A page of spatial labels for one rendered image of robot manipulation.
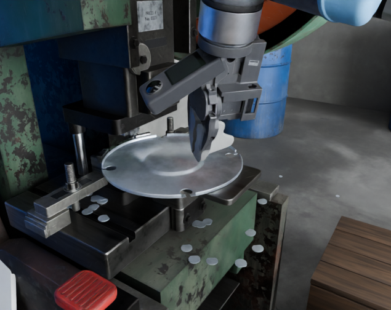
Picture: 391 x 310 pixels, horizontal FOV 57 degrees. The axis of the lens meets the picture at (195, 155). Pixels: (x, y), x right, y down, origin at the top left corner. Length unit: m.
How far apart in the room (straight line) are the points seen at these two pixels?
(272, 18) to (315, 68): 3.13
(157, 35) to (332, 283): 0.82
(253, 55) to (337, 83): 3.54
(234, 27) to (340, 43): 3.54
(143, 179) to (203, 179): 0.11
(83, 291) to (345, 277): 0.84
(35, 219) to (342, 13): 0.59
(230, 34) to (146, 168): 0.37
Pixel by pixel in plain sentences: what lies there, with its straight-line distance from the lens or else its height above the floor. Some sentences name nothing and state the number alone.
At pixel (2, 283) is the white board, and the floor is 0.53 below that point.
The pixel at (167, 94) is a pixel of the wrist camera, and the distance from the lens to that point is 0.48.
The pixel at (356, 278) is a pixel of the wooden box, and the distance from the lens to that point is 1.20.
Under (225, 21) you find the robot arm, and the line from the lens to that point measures 0.44.
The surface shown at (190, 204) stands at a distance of 0.76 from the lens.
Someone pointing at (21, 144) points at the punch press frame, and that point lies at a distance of 0.87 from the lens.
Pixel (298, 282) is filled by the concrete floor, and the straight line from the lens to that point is 1.65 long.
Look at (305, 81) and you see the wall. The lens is 4.11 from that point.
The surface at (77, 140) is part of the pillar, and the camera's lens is 0.81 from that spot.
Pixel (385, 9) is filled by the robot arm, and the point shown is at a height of 1.09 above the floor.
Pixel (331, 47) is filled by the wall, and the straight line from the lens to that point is 3.99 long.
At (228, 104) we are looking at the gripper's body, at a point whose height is 0.96.
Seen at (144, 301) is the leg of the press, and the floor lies 0.64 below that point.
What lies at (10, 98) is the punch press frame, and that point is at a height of 0.91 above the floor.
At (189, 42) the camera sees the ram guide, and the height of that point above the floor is 1.01.
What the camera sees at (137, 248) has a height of 0.67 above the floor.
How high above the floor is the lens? 1.11
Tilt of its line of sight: 25 degrees down
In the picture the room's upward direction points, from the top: straight up
